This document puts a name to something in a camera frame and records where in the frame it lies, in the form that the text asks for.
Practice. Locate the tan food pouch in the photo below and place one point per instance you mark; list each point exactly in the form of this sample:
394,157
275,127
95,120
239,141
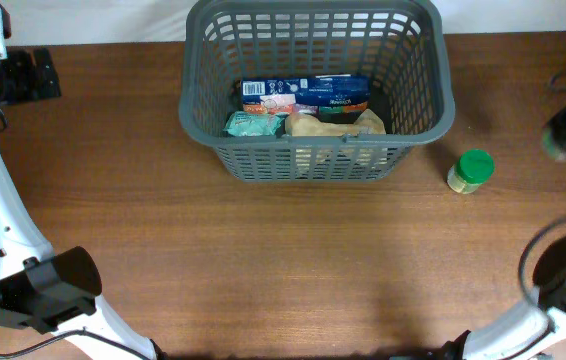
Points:
305,125

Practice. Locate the teal snack packet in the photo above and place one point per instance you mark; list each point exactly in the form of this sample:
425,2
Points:
244,124

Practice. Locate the grey plastic basket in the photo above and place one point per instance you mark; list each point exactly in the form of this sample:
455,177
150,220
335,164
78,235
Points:
397,45

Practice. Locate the silver tin can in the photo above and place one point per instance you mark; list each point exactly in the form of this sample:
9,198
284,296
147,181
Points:
552,148

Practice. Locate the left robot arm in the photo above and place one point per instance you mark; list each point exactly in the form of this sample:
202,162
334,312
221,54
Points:
56,294

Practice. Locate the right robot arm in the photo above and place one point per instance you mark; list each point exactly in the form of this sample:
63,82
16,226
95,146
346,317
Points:
538,321

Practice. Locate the blue carton box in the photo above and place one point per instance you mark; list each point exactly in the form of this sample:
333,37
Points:
316,95

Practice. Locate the green lid jar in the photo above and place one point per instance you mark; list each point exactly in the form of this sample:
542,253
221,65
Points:
470,171

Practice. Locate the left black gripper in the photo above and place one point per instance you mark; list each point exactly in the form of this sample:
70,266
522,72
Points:
28,86

